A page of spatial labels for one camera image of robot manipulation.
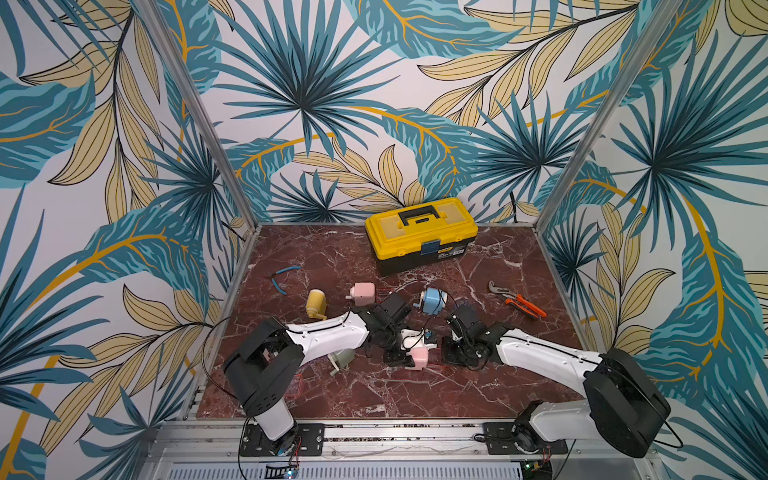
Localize pink pencil sharpener front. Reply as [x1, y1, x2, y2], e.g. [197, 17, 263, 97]
[408, 347, 429, 371]

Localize pink pencil sharpener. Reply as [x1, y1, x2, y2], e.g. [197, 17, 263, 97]
[408, 347, 429, 371]
[346, 282, 377, 307]

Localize yellow pencil sharpener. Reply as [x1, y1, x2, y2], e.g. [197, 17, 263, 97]
[305, 289, 327, 320]

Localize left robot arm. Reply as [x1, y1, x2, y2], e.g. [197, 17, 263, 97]
[222, 293, 411, 447]

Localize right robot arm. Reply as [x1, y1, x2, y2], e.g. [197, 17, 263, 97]
[441, 305, 671, 458]

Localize green pencil sharpener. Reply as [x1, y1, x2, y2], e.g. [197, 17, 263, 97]
[327, 349, 356, 376]

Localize blue pencil sharpener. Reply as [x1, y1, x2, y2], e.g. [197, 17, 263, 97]
[413, 287, 449, 316]

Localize pink pencil sharpener back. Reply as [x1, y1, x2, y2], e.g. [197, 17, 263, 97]
[346, 282, 377, 307]

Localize yellow black toolbox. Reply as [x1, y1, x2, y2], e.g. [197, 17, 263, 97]
[365, 198, 478, 277]

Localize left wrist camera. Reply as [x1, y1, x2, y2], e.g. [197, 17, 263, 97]
[400, 329, 438, 352]

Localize orange handled pliers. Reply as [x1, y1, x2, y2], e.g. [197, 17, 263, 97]
[488, 281, 548, 319]

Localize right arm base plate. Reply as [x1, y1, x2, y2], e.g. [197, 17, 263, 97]
[474, 422, 569, 456]

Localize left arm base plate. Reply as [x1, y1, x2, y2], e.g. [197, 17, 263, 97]
[239, 422, 325, 458]

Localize aluminium front rail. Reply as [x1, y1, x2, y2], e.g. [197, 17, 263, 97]
[138, 419, 668, 479]

